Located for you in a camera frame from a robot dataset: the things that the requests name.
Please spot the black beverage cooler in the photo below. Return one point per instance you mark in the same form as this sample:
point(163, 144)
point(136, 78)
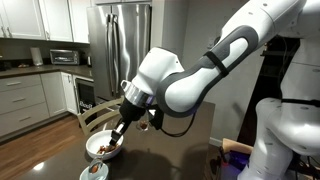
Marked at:
point(86, 95)

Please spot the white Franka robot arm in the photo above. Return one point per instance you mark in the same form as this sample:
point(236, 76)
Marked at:
point(240, 33)

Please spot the clear drinking glass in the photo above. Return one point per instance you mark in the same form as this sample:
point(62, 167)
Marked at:
point(142, 125)

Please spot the white kitchen cabinets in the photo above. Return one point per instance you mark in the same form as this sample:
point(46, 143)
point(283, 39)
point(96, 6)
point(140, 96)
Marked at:
point(56, 20)
point(23, 100)

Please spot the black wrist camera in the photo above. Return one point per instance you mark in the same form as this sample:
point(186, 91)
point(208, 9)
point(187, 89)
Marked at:
point(156, 118)

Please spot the white countertop canister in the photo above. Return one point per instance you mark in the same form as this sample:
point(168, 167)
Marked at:
point(36, 56)

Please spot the stainless steel refrigerator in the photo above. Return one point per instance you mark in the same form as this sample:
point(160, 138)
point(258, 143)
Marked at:
point(113, 50)

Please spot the dark kitchen countertop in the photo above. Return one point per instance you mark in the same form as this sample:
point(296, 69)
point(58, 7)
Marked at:
point(50, 69)

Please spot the wooden board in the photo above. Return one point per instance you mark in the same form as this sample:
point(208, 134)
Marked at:
point(235, 145)

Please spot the mixed nuts pile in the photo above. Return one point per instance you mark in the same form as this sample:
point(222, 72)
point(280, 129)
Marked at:
point(106, 148)

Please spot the small white bowl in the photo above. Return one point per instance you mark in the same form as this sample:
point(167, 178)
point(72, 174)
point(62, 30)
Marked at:
point(101, 174)

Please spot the white upper kitchen cabinets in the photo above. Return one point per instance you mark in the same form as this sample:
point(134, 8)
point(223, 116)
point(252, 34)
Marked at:
point(56, 20)

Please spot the silver toaster oven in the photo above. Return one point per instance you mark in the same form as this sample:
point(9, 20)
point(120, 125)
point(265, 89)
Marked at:
point(64, 57)

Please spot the small brown nut portion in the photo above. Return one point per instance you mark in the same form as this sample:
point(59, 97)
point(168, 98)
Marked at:
point(143, 125)

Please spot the pale wooden chair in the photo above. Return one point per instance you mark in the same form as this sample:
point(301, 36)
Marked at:
point(96, 115)

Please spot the white lower kitchen cabinets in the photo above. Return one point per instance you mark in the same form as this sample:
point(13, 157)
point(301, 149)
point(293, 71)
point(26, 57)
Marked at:
point(23, 100)

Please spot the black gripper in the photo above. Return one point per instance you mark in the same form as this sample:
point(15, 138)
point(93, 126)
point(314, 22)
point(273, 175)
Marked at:
point(131, 111)

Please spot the large white bowl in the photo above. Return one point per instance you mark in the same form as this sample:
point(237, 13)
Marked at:
point(95, 140)

